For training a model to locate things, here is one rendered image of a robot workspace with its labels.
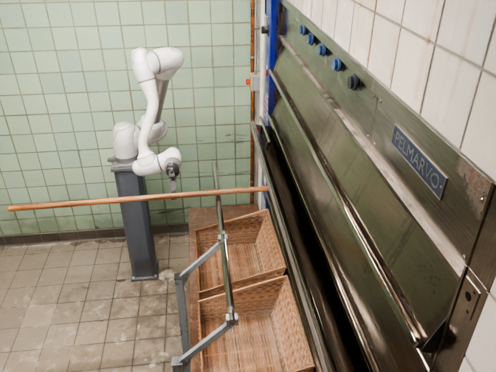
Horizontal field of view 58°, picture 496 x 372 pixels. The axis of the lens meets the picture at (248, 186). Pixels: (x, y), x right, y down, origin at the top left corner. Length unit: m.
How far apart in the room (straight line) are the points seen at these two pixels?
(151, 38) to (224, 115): 0.77
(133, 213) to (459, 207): 2.64
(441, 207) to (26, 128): 3.22
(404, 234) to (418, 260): 0.08
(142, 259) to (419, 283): 2.72
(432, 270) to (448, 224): 0.12
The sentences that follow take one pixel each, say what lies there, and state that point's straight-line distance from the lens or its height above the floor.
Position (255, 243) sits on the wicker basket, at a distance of 2.95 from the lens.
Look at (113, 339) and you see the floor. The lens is 3.30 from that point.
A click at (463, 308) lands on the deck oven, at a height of 1.86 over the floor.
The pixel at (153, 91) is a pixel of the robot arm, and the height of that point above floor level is 1.58.
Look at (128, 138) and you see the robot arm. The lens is 2.99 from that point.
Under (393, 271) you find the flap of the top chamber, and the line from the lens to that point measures 1.10.
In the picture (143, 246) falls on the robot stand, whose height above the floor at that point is 0.33.
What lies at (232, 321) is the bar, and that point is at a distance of 1.72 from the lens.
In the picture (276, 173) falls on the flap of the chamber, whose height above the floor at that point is 1.41.
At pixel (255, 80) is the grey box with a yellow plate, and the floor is 1.48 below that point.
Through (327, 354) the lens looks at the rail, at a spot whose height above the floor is 1.44.
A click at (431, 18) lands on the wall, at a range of 0.95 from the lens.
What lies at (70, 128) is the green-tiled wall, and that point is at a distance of 3.66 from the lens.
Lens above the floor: 2.45
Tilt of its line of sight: 32 degrees down
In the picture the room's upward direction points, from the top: straight up
